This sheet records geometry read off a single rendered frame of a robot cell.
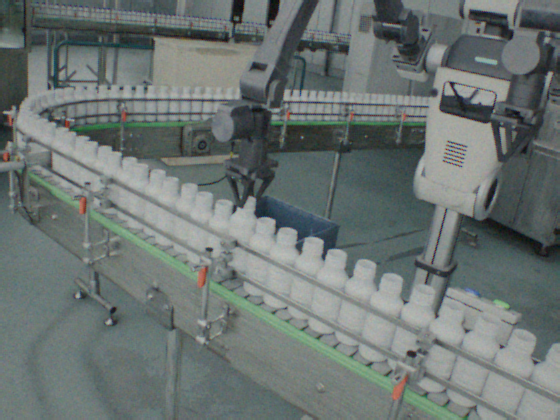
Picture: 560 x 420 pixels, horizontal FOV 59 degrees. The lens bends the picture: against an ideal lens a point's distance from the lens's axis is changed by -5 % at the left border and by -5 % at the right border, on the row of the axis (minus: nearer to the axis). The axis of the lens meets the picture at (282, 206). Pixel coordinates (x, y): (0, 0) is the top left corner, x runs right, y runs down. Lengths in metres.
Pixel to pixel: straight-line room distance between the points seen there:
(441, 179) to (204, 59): 3.88
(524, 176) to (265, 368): 3.80
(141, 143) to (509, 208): 3.28
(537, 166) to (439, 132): 3.20
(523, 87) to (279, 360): 0.69
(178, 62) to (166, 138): 2.47
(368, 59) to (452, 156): 5.58
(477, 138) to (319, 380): 0.75
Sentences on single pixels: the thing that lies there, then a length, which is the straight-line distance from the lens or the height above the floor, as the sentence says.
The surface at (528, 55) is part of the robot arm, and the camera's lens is 0.86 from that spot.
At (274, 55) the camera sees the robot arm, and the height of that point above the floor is 1.49.
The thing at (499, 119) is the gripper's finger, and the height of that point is 1.46.
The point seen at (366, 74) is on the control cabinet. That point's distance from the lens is 6.98.
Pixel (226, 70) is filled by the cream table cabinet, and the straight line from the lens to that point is 5.23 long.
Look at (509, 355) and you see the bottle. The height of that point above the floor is 1.13.
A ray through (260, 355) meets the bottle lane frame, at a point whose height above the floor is 0.89.
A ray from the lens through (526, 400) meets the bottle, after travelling 0.92.
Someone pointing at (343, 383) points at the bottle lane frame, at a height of 0.94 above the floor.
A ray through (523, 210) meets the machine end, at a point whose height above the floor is 0.32.
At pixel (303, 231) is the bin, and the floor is 0.87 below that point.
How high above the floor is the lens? 1.57
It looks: 21 degrees down
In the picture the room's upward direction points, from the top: 8 degrees clockwise
